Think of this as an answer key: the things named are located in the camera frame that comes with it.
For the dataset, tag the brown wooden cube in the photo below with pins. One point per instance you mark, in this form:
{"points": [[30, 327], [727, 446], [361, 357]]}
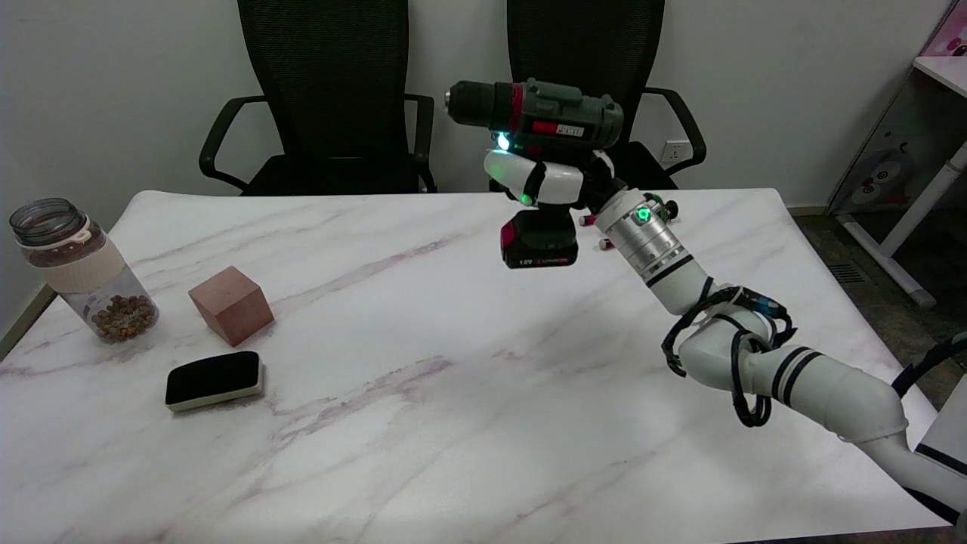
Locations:
{"points": [[230, 306]]}

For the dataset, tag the black whiteboard eraser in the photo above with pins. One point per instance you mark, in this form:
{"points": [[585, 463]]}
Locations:
{"points": [[211, 376]]}

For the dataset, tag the dark green red power screwdriver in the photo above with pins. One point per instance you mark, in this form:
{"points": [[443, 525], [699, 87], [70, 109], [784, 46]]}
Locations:
{"points": [[563, 113]]}

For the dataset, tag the pink flexible mini tripod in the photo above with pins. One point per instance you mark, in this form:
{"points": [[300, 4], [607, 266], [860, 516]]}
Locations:
{"points": [[671, 209]]}

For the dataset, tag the white wall socket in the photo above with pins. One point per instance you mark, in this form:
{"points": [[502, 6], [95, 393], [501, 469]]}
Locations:
{"points": [[676, 152]]}

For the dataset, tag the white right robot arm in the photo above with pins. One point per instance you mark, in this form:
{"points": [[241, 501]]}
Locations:
{"points": [[831, 385]]}

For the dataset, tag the clear jar with nuts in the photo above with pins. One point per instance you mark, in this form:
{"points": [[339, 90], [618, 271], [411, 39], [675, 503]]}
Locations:
{"points": [[91, 276]]}

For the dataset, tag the dark floor vent grille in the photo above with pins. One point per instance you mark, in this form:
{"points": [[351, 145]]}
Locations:
{"points": [[845, 273]]}

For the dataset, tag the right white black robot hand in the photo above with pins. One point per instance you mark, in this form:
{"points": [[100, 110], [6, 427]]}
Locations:
{"points": [[555, 185]]}

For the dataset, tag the black mesh office chair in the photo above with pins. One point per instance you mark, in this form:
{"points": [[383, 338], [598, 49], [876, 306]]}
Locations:
{"points": [[332, 83], [582, 38]]}

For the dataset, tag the white desk with cartoon panel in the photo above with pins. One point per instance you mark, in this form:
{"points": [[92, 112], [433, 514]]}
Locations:
{"points": [[884, 166]]}

